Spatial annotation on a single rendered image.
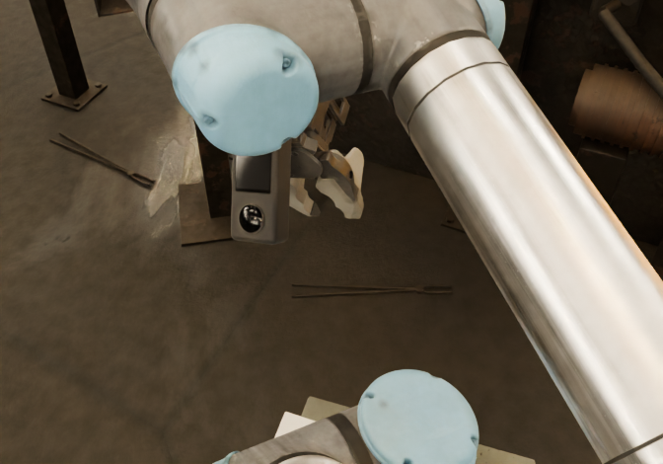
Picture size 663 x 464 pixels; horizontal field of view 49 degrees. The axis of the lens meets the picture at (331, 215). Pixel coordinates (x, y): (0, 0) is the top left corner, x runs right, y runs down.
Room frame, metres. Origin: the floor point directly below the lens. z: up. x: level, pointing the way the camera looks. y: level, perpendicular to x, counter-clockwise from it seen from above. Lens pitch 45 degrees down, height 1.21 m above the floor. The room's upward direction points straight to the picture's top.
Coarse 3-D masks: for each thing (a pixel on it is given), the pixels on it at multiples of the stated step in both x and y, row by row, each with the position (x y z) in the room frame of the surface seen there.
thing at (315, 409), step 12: (312, 408) 0.52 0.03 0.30; (324, 408) 0.52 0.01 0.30; (336, 408) 0.52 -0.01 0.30; (348, 408) 0.52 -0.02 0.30; (312, 420) 0.50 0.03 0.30; (480, 444) 0.47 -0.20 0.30; (480, 456) 0.45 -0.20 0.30; (492, 456) 0.45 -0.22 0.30; (504, 456) 0.45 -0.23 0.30; (516, 456) 0.45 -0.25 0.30
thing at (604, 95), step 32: (608, 64) 1.03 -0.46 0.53; (576, 96) 0.99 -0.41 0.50; (608, 96) 0.96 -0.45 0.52; (640, 96) 0.95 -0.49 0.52; (576, 128) 0.97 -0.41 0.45; (608, 128) 0.94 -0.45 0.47; (640, 128) 0.92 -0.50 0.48; (576, 160) 0.96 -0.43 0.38; (608, 160) 0.94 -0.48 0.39; (608, 192) 0.94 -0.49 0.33
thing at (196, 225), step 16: (96, 0) 1.09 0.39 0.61; (112, 0) 1.14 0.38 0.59; (208, 144) 1.19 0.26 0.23; (208, 160) 1.19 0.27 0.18; (224, 160) 1.19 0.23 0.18; (208, 176) 1.18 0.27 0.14; (224, 176) 1.19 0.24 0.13; (192, 192) 1.27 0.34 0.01; (208, 192) 1.18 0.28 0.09; (224, 192) 1.19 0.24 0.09; (192, 208) 1.21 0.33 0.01; (208, 208) 1.21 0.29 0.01; (224, 208) 1.19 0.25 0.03; (192, 224) 1.16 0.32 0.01; (208, 224) 1.16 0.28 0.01; (224, 224) 1.16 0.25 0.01; (192, 240) 1.11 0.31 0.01; (208, 240) 1.11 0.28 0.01; (224, 240) 1.12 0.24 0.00
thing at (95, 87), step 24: (48, 0) 1.65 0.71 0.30; (504, 0) 1.18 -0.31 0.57; (528, 0) 1.16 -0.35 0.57; (48, 24) 1.65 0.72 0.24; (528, 24) 1.16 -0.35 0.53; (48, 48) 1.66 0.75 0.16; (72, 48) 1.68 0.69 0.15; (504, 48) 1.17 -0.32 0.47; (72, 72) 1.66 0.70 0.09; (48, 96) 1.65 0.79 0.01; (72, 96) 1.65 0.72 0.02; (96, 96) 1.67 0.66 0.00; (456, 216) 1.19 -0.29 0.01
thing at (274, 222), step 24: (288, 144) 0.47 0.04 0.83; (240, 168) 0.45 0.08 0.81; (264, 168) 0.45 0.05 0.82; (288, 168) 0.45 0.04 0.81; (240, 192) 0.44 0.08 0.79; (264, 192) 0.43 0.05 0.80; (288, 192) 0.44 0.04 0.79; (240, 216) 0.43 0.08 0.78; (264, 216) 0.42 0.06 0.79; (288, 216) 0.43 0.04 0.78; (240, 240) 0.42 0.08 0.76; (264, 240) 0.41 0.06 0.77
